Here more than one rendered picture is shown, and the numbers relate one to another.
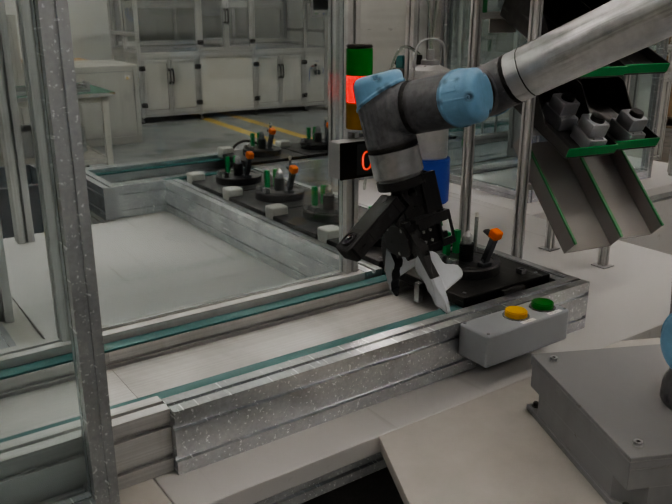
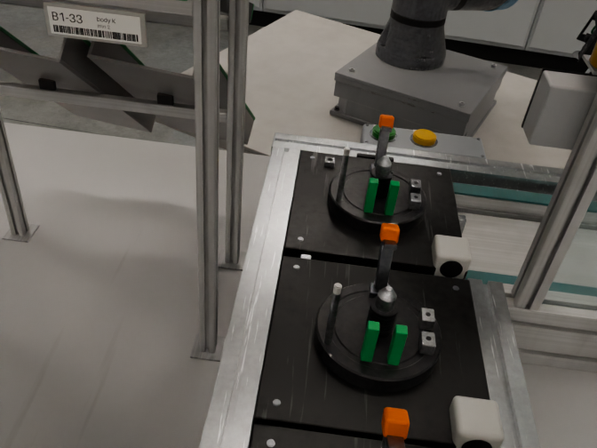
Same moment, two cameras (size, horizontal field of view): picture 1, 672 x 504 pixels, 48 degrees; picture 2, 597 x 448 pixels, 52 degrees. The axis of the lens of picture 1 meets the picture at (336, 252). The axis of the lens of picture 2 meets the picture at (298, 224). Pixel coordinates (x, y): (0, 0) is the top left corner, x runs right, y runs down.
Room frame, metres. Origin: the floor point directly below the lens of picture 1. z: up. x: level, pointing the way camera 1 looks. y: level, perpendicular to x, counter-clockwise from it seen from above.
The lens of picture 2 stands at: (2.10, 0.07, 1.50)
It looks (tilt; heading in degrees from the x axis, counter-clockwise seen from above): 39 degrees down; 216
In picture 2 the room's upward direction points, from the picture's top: 6 degrees clockwise
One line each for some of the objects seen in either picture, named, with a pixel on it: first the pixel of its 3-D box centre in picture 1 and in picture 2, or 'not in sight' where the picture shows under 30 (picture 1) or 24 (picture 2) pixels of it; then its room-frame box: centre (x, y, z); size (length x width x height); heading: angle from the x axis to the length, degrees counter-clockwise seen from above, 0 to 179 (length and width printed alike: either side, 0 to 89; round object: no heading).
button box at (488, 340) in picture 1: (514, 330); (419, 154); (1.24, -0.32, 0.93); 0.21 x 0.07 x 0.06; 125
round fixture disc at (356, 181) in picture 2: (465, 263); (377, 198); (1.46, -0.27, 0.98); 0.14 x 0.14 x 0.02
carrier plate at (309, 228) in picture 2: (465, 272); (374, 209); (1.46, -0.27, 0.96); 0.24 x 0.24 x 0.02; 35
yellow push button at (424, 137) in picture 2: (515, 314); (424, 139); (1.24, -0.32, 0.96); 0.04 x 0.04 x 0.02
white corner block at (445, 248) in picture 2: not in sight; (449, 258); (1.49, -0.13, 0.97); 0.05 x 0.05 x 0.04; 35
